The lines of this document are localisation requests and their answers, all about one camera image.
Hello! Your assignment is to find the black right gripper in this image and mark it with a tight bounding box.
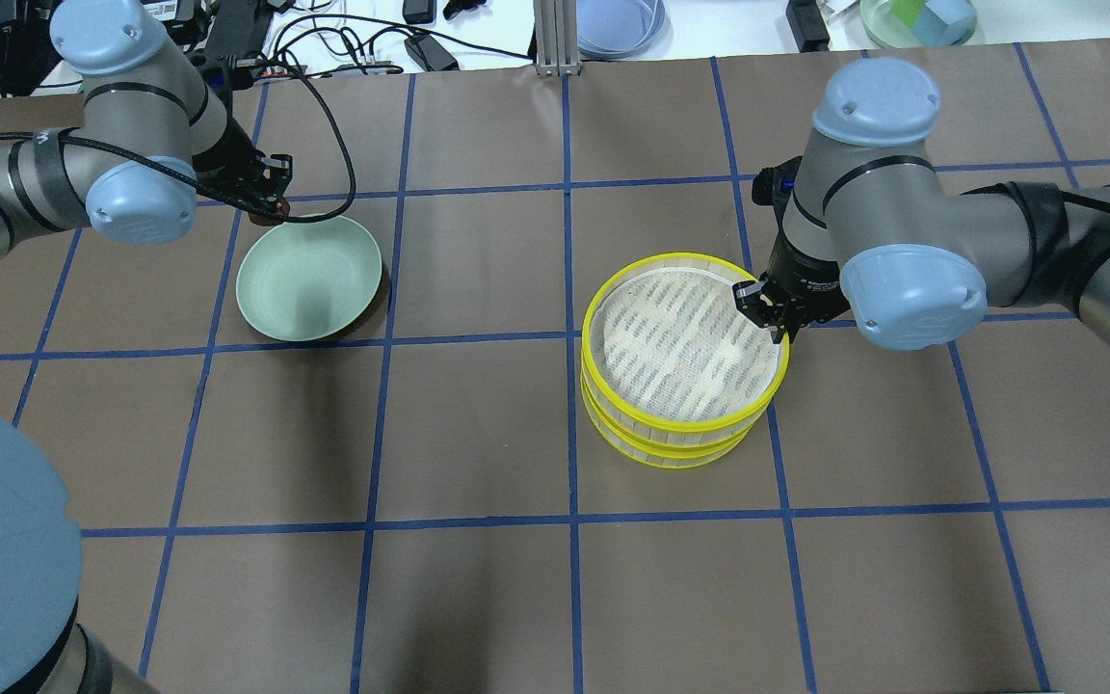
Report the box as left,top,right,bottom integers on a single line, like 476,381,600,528
731,159,850,344

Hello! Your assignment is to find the yellow steamer basket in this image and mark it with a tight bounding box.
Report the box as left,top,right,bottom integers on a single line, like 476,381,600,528
581,386,753,469
581,254,790,440

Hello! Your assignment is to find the white steamer liner cloth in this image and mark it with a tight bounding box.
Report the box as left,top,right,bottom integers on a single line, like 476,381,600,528
591,268,783,422

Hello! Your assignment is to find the mint green plate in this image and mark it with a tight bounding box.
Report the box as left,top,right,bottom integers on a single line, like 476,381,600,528
235,217,383,342

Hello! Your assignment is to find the aluminium frame post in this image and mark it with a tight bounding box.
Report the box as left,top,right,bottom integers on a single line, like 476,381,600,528
532,0,582,76

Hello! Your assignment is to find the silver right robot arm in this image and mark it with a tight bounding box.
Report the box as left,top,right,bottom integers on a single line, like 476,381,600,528
731,57,1110,351

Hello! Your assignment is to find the black power adapter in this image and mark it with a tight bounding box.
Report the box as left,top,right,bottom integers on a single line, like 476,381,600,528
404,34,460,73

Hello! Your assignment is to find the black charger brick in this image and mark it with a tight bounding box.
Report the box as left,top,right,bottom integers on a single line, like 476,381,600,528
784,0,833,54

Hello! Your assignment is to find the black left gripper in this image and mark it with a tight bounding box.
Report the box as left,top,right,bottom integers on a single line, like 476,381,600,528
194,121,294,225

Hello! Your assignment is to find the blue plate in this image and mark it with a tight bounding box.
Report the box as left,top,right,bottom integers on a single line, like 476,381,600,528
574,1,667,59

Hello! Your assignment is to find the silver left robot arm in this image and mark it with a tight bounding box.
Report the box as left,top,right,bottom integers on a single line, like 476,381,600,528
0,1,294,693

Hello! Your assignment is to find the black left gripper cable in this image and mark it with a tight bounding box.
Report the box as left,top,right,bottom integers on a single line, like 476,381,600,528
0,58,357,225

